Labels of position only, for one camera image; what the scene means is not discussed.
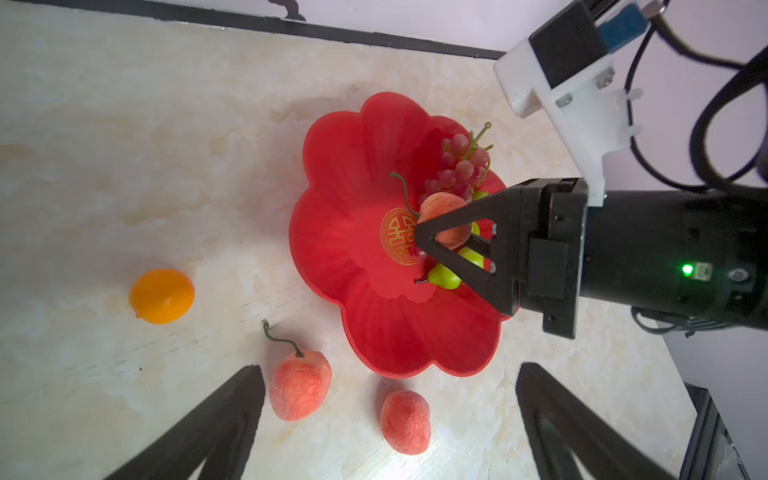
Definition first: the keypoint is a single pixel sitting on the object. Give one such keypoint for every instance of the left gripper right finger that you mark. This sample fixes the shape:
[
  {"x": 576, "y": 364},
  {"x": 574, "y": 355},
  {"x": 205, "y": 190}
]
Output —
[{"x": 564, "y": 434}]

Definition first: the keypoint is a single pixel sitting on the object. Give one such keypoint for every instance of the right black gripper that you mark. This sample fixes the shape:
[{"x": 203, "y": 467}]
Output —
[{"x": 545, "y": 223}]

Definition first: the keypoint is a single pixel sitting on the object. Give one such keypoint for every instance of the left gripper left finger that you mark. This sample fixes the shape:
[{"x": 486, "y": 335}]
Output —
[{"x": 214, "y": 439}]

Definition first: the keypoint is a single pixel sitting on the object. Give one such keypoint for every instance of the green pear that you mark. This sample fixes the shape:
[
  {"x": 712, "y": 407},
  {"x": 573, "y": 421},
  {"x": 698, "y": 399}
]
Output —
[
  {"x": 470, "y": 255},
  {"x": 441, "y": 277}
]

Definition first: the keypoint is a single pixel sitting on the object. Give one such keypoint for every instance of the purple fake grape bunch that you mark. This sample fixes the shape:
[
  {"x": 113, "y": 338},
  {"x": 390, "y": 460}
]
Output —
[{"x": 463, "y": 166}]

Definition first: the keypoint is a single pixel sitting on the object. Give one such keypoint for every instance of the red flower-shaped fruit bowl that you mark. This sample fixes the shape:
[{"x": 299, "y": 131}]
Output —
[{"x": 352, "y": 229}]

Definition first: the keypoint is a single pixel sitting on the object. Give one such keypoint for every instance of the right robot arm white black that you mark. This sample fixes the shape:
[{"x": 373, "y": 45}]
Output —
[{"x": 685, "y": 258}]

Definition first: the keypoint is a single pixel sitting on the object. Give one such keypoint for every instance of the lone orange near bowl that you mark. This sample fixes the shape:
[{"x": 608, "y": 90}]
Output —
[{"x": 161, "y": 296}]

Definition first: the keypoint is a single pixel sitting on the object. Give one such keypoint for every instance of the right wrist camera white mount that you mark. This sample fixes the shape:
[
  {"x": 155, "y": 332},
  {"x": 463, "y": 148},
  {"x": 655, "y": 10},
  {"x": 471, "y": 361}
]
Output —
[{"x": 566, "y": 68}]

